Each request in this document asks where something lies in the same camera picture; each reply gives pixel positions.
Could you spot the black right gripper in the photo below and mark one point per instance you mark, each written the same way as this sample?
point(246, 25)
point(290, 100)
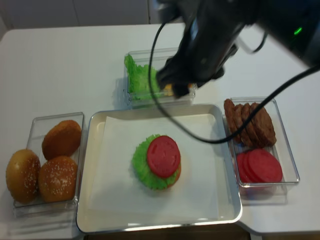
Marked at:
point(178, 73)

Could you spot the yellow cheese slice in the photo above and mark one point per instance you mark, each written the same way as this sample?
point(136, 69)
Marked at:
point(167, 91)

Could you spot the red tomato slice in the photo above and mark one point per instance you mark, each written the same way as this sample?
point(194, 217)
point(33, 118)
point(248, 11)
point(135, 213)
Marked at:
point(240, 163)
point(246, 168)
point(264, 166)
point(163, 156)

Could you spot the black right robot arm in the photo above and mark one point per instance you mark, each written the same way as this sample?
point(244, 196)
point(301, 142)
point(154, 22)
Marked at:
point(212, 26)

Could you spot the green lettuce leaves in container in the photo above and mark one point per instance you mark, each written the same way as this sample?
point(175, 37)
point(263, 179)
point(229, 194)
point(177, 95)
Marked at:
point(138, 79)

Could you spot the clear lettuce cheese container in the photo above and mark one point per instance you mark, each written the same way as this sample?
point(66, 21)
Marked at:
point(160, 56)

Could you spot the green lettuce leaf on bun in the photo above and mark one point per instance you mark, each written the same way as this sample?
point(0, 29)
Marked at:
point(141, 168)

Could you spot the brown meat patty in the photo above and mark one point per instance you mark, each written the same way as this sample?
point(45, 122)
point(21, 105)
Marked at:
point(229, 109)
point(238, 122)
point(264, 128)
point(249, 127)

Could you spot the bun bottom on tray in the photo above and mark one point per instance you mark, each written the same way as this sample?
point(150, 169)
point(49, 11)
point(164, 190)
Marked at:
point(174, 178)

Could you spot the white metal tray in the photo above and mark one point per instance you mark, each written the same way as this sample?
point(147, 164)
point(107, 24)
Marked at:
point(91, 221)

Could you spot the clear patty tomato container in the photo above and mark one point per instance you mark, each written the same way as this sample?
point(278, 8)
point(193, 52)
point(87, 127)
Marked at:
point(271, 193)

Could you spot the plain brown bun bottom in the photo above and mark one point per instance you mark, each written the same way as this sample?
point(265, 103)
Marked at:
point(62, 140)

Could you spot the white parchment paper sheet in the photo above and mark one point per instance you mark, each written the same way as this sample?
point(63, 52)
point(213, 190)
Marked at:
point(117, 189)

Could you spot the clear plastic bun container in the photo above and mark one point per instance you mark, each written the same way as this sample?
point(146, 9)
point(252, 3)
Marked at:
point(39, 128)

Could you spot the sesame bun top front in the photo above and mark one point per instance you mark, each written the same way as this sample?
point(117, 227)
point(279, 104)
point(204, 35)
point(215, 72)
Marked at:
point(57, 179)

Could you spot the sesame bun top leaning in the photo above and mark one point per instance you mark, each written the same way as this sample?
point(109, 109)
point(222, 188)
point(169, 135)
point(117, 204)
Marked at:
point(22, 174)

